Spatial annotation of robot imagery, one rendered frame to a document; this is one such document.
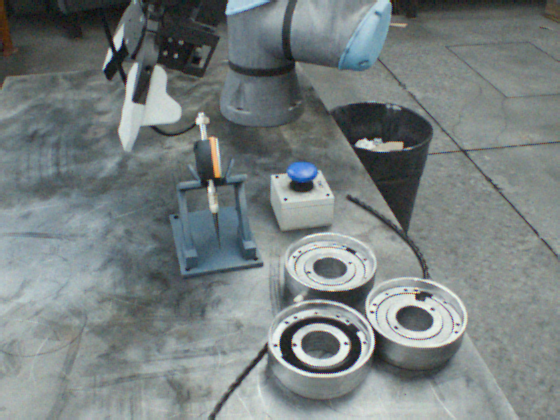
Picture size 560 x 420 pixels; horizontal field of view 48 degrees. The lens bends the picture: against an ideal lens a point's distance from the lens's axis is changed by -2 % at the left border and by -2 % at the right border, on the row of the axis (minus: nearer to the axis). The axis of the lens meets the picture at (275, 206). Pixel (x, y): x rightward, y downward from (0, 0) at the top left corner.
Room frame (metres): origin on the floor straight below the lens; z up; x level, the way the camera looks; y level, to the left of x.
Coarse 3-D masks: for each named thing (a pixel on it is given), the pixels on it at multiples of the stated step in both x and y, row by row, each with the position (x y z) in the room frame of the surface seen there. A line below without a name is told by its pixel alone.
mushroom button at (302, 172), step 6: (300, 162) 0.73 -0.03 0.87; (306, 162) 0.72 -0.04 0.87; (288, 168) 0.71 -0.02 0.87; (294, 168) 0.71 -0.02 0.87; (300, 168) 0.71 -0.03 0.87; (306, 168) 0.71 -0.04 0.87; (312, 168) 0.71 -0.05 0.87; (288, 174) 0.70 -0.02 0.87; (294, 174) 0.70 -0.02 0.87; (300, 174) 0.70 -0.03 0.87; (306, 174) 0.70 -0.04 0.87; (312, 174) 0.70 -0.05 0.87; (300, 180) 0.69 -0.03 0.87; (306, 180) 0.69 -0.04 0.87
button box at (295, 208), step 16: (272, 176) 0.74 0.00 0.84; (320, 176) 0.74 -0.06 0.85; (272, 192) 0.73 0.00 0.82; (288, 192) 0.70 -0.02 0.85; (304, 192) 0.70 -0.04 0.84; (320, 192) 0.70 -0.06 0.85; (288, 208) 0.67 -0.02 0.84; (304, 208) 0.68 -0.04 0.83; (320, 208) 0.68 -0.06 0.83; (288, 224) 0.67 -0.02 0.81; (304, 224) 0.68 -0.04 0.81; (320, 224) 0.68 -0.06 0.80
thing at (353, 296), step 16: (304, 240) 0.60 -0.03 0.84; (320, 240) 0.61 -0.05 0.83; (336, 240) 0.61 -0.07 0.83; (352, 240) 0.60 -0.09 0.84; (288, 256) 0.57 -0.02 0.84; (320, 256) 0.58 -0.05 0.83; (336, 256) 0.58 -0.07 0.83; (368, 256) 0.58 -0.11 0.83; (288, 272) 0.54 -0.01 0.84; (320, 272) 0.58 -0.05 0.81; (336, 272) 0.58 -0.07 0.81; (352, 272) 0.55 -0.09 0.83; (368, 272) 0.55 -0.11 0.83; (288, 288) 0.54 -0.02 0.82; (304, 288) 0.52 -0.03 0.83; (320, 288) 0.51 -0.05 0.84; (352, 288) 0.51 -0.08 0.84; (368, 288) 0.53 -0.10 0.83; (352, 304) 0.52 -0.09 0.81
